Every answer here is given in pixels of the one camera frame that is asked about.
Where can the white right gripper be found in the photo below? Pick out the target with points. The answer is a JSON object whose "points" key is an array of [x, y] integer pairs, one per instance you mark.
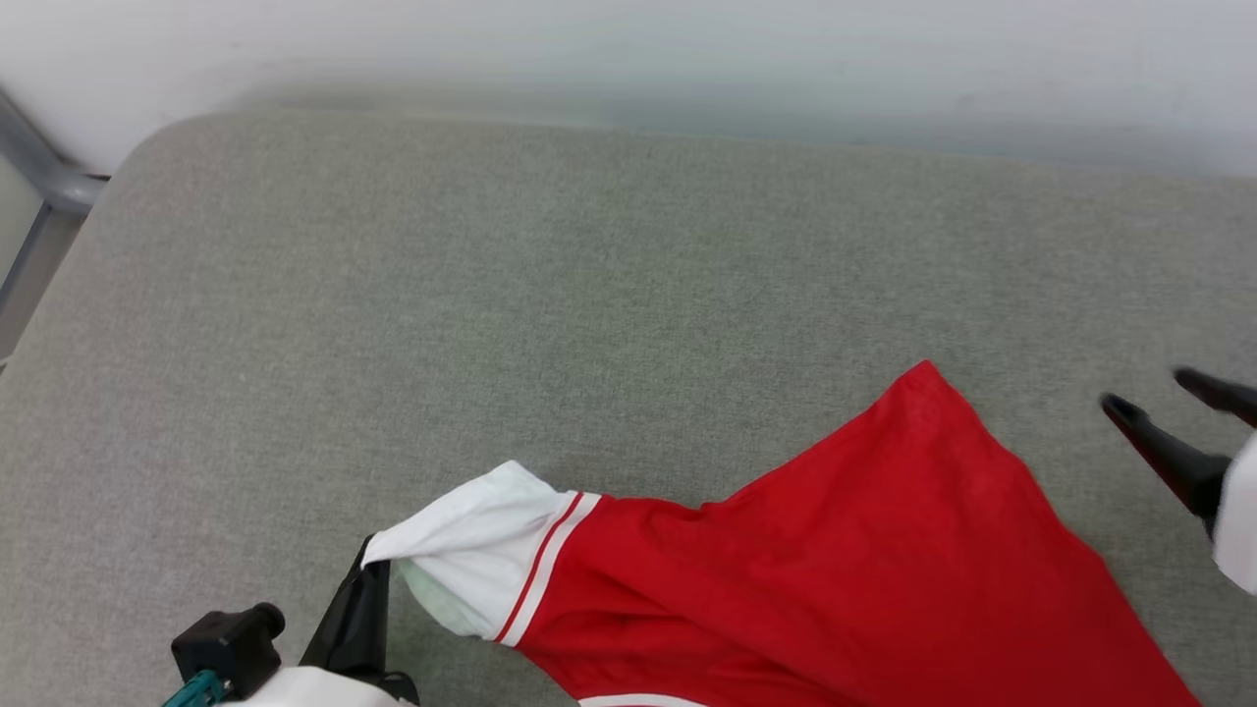
{"points": [[1239, 520]]}

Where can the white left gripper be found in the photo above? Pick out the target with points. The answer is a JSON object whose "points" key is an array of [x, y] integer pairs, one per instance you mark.
{"points": [[314, 689]]}

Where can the red garment with white sleeves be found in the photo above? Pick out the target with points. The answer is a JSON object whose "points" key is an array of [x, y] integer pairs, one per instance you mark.
{"points": [[835, 570]]}

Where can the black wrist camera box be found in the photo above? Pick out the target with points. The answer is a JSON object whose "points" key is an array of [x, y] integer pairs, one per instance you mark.
{"points": [[228, 646]]}

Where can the grey metal frame bar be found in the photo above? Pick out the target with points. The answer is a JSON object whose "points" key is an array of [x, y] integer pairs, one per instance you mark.
{"points": [[49, 177]]}

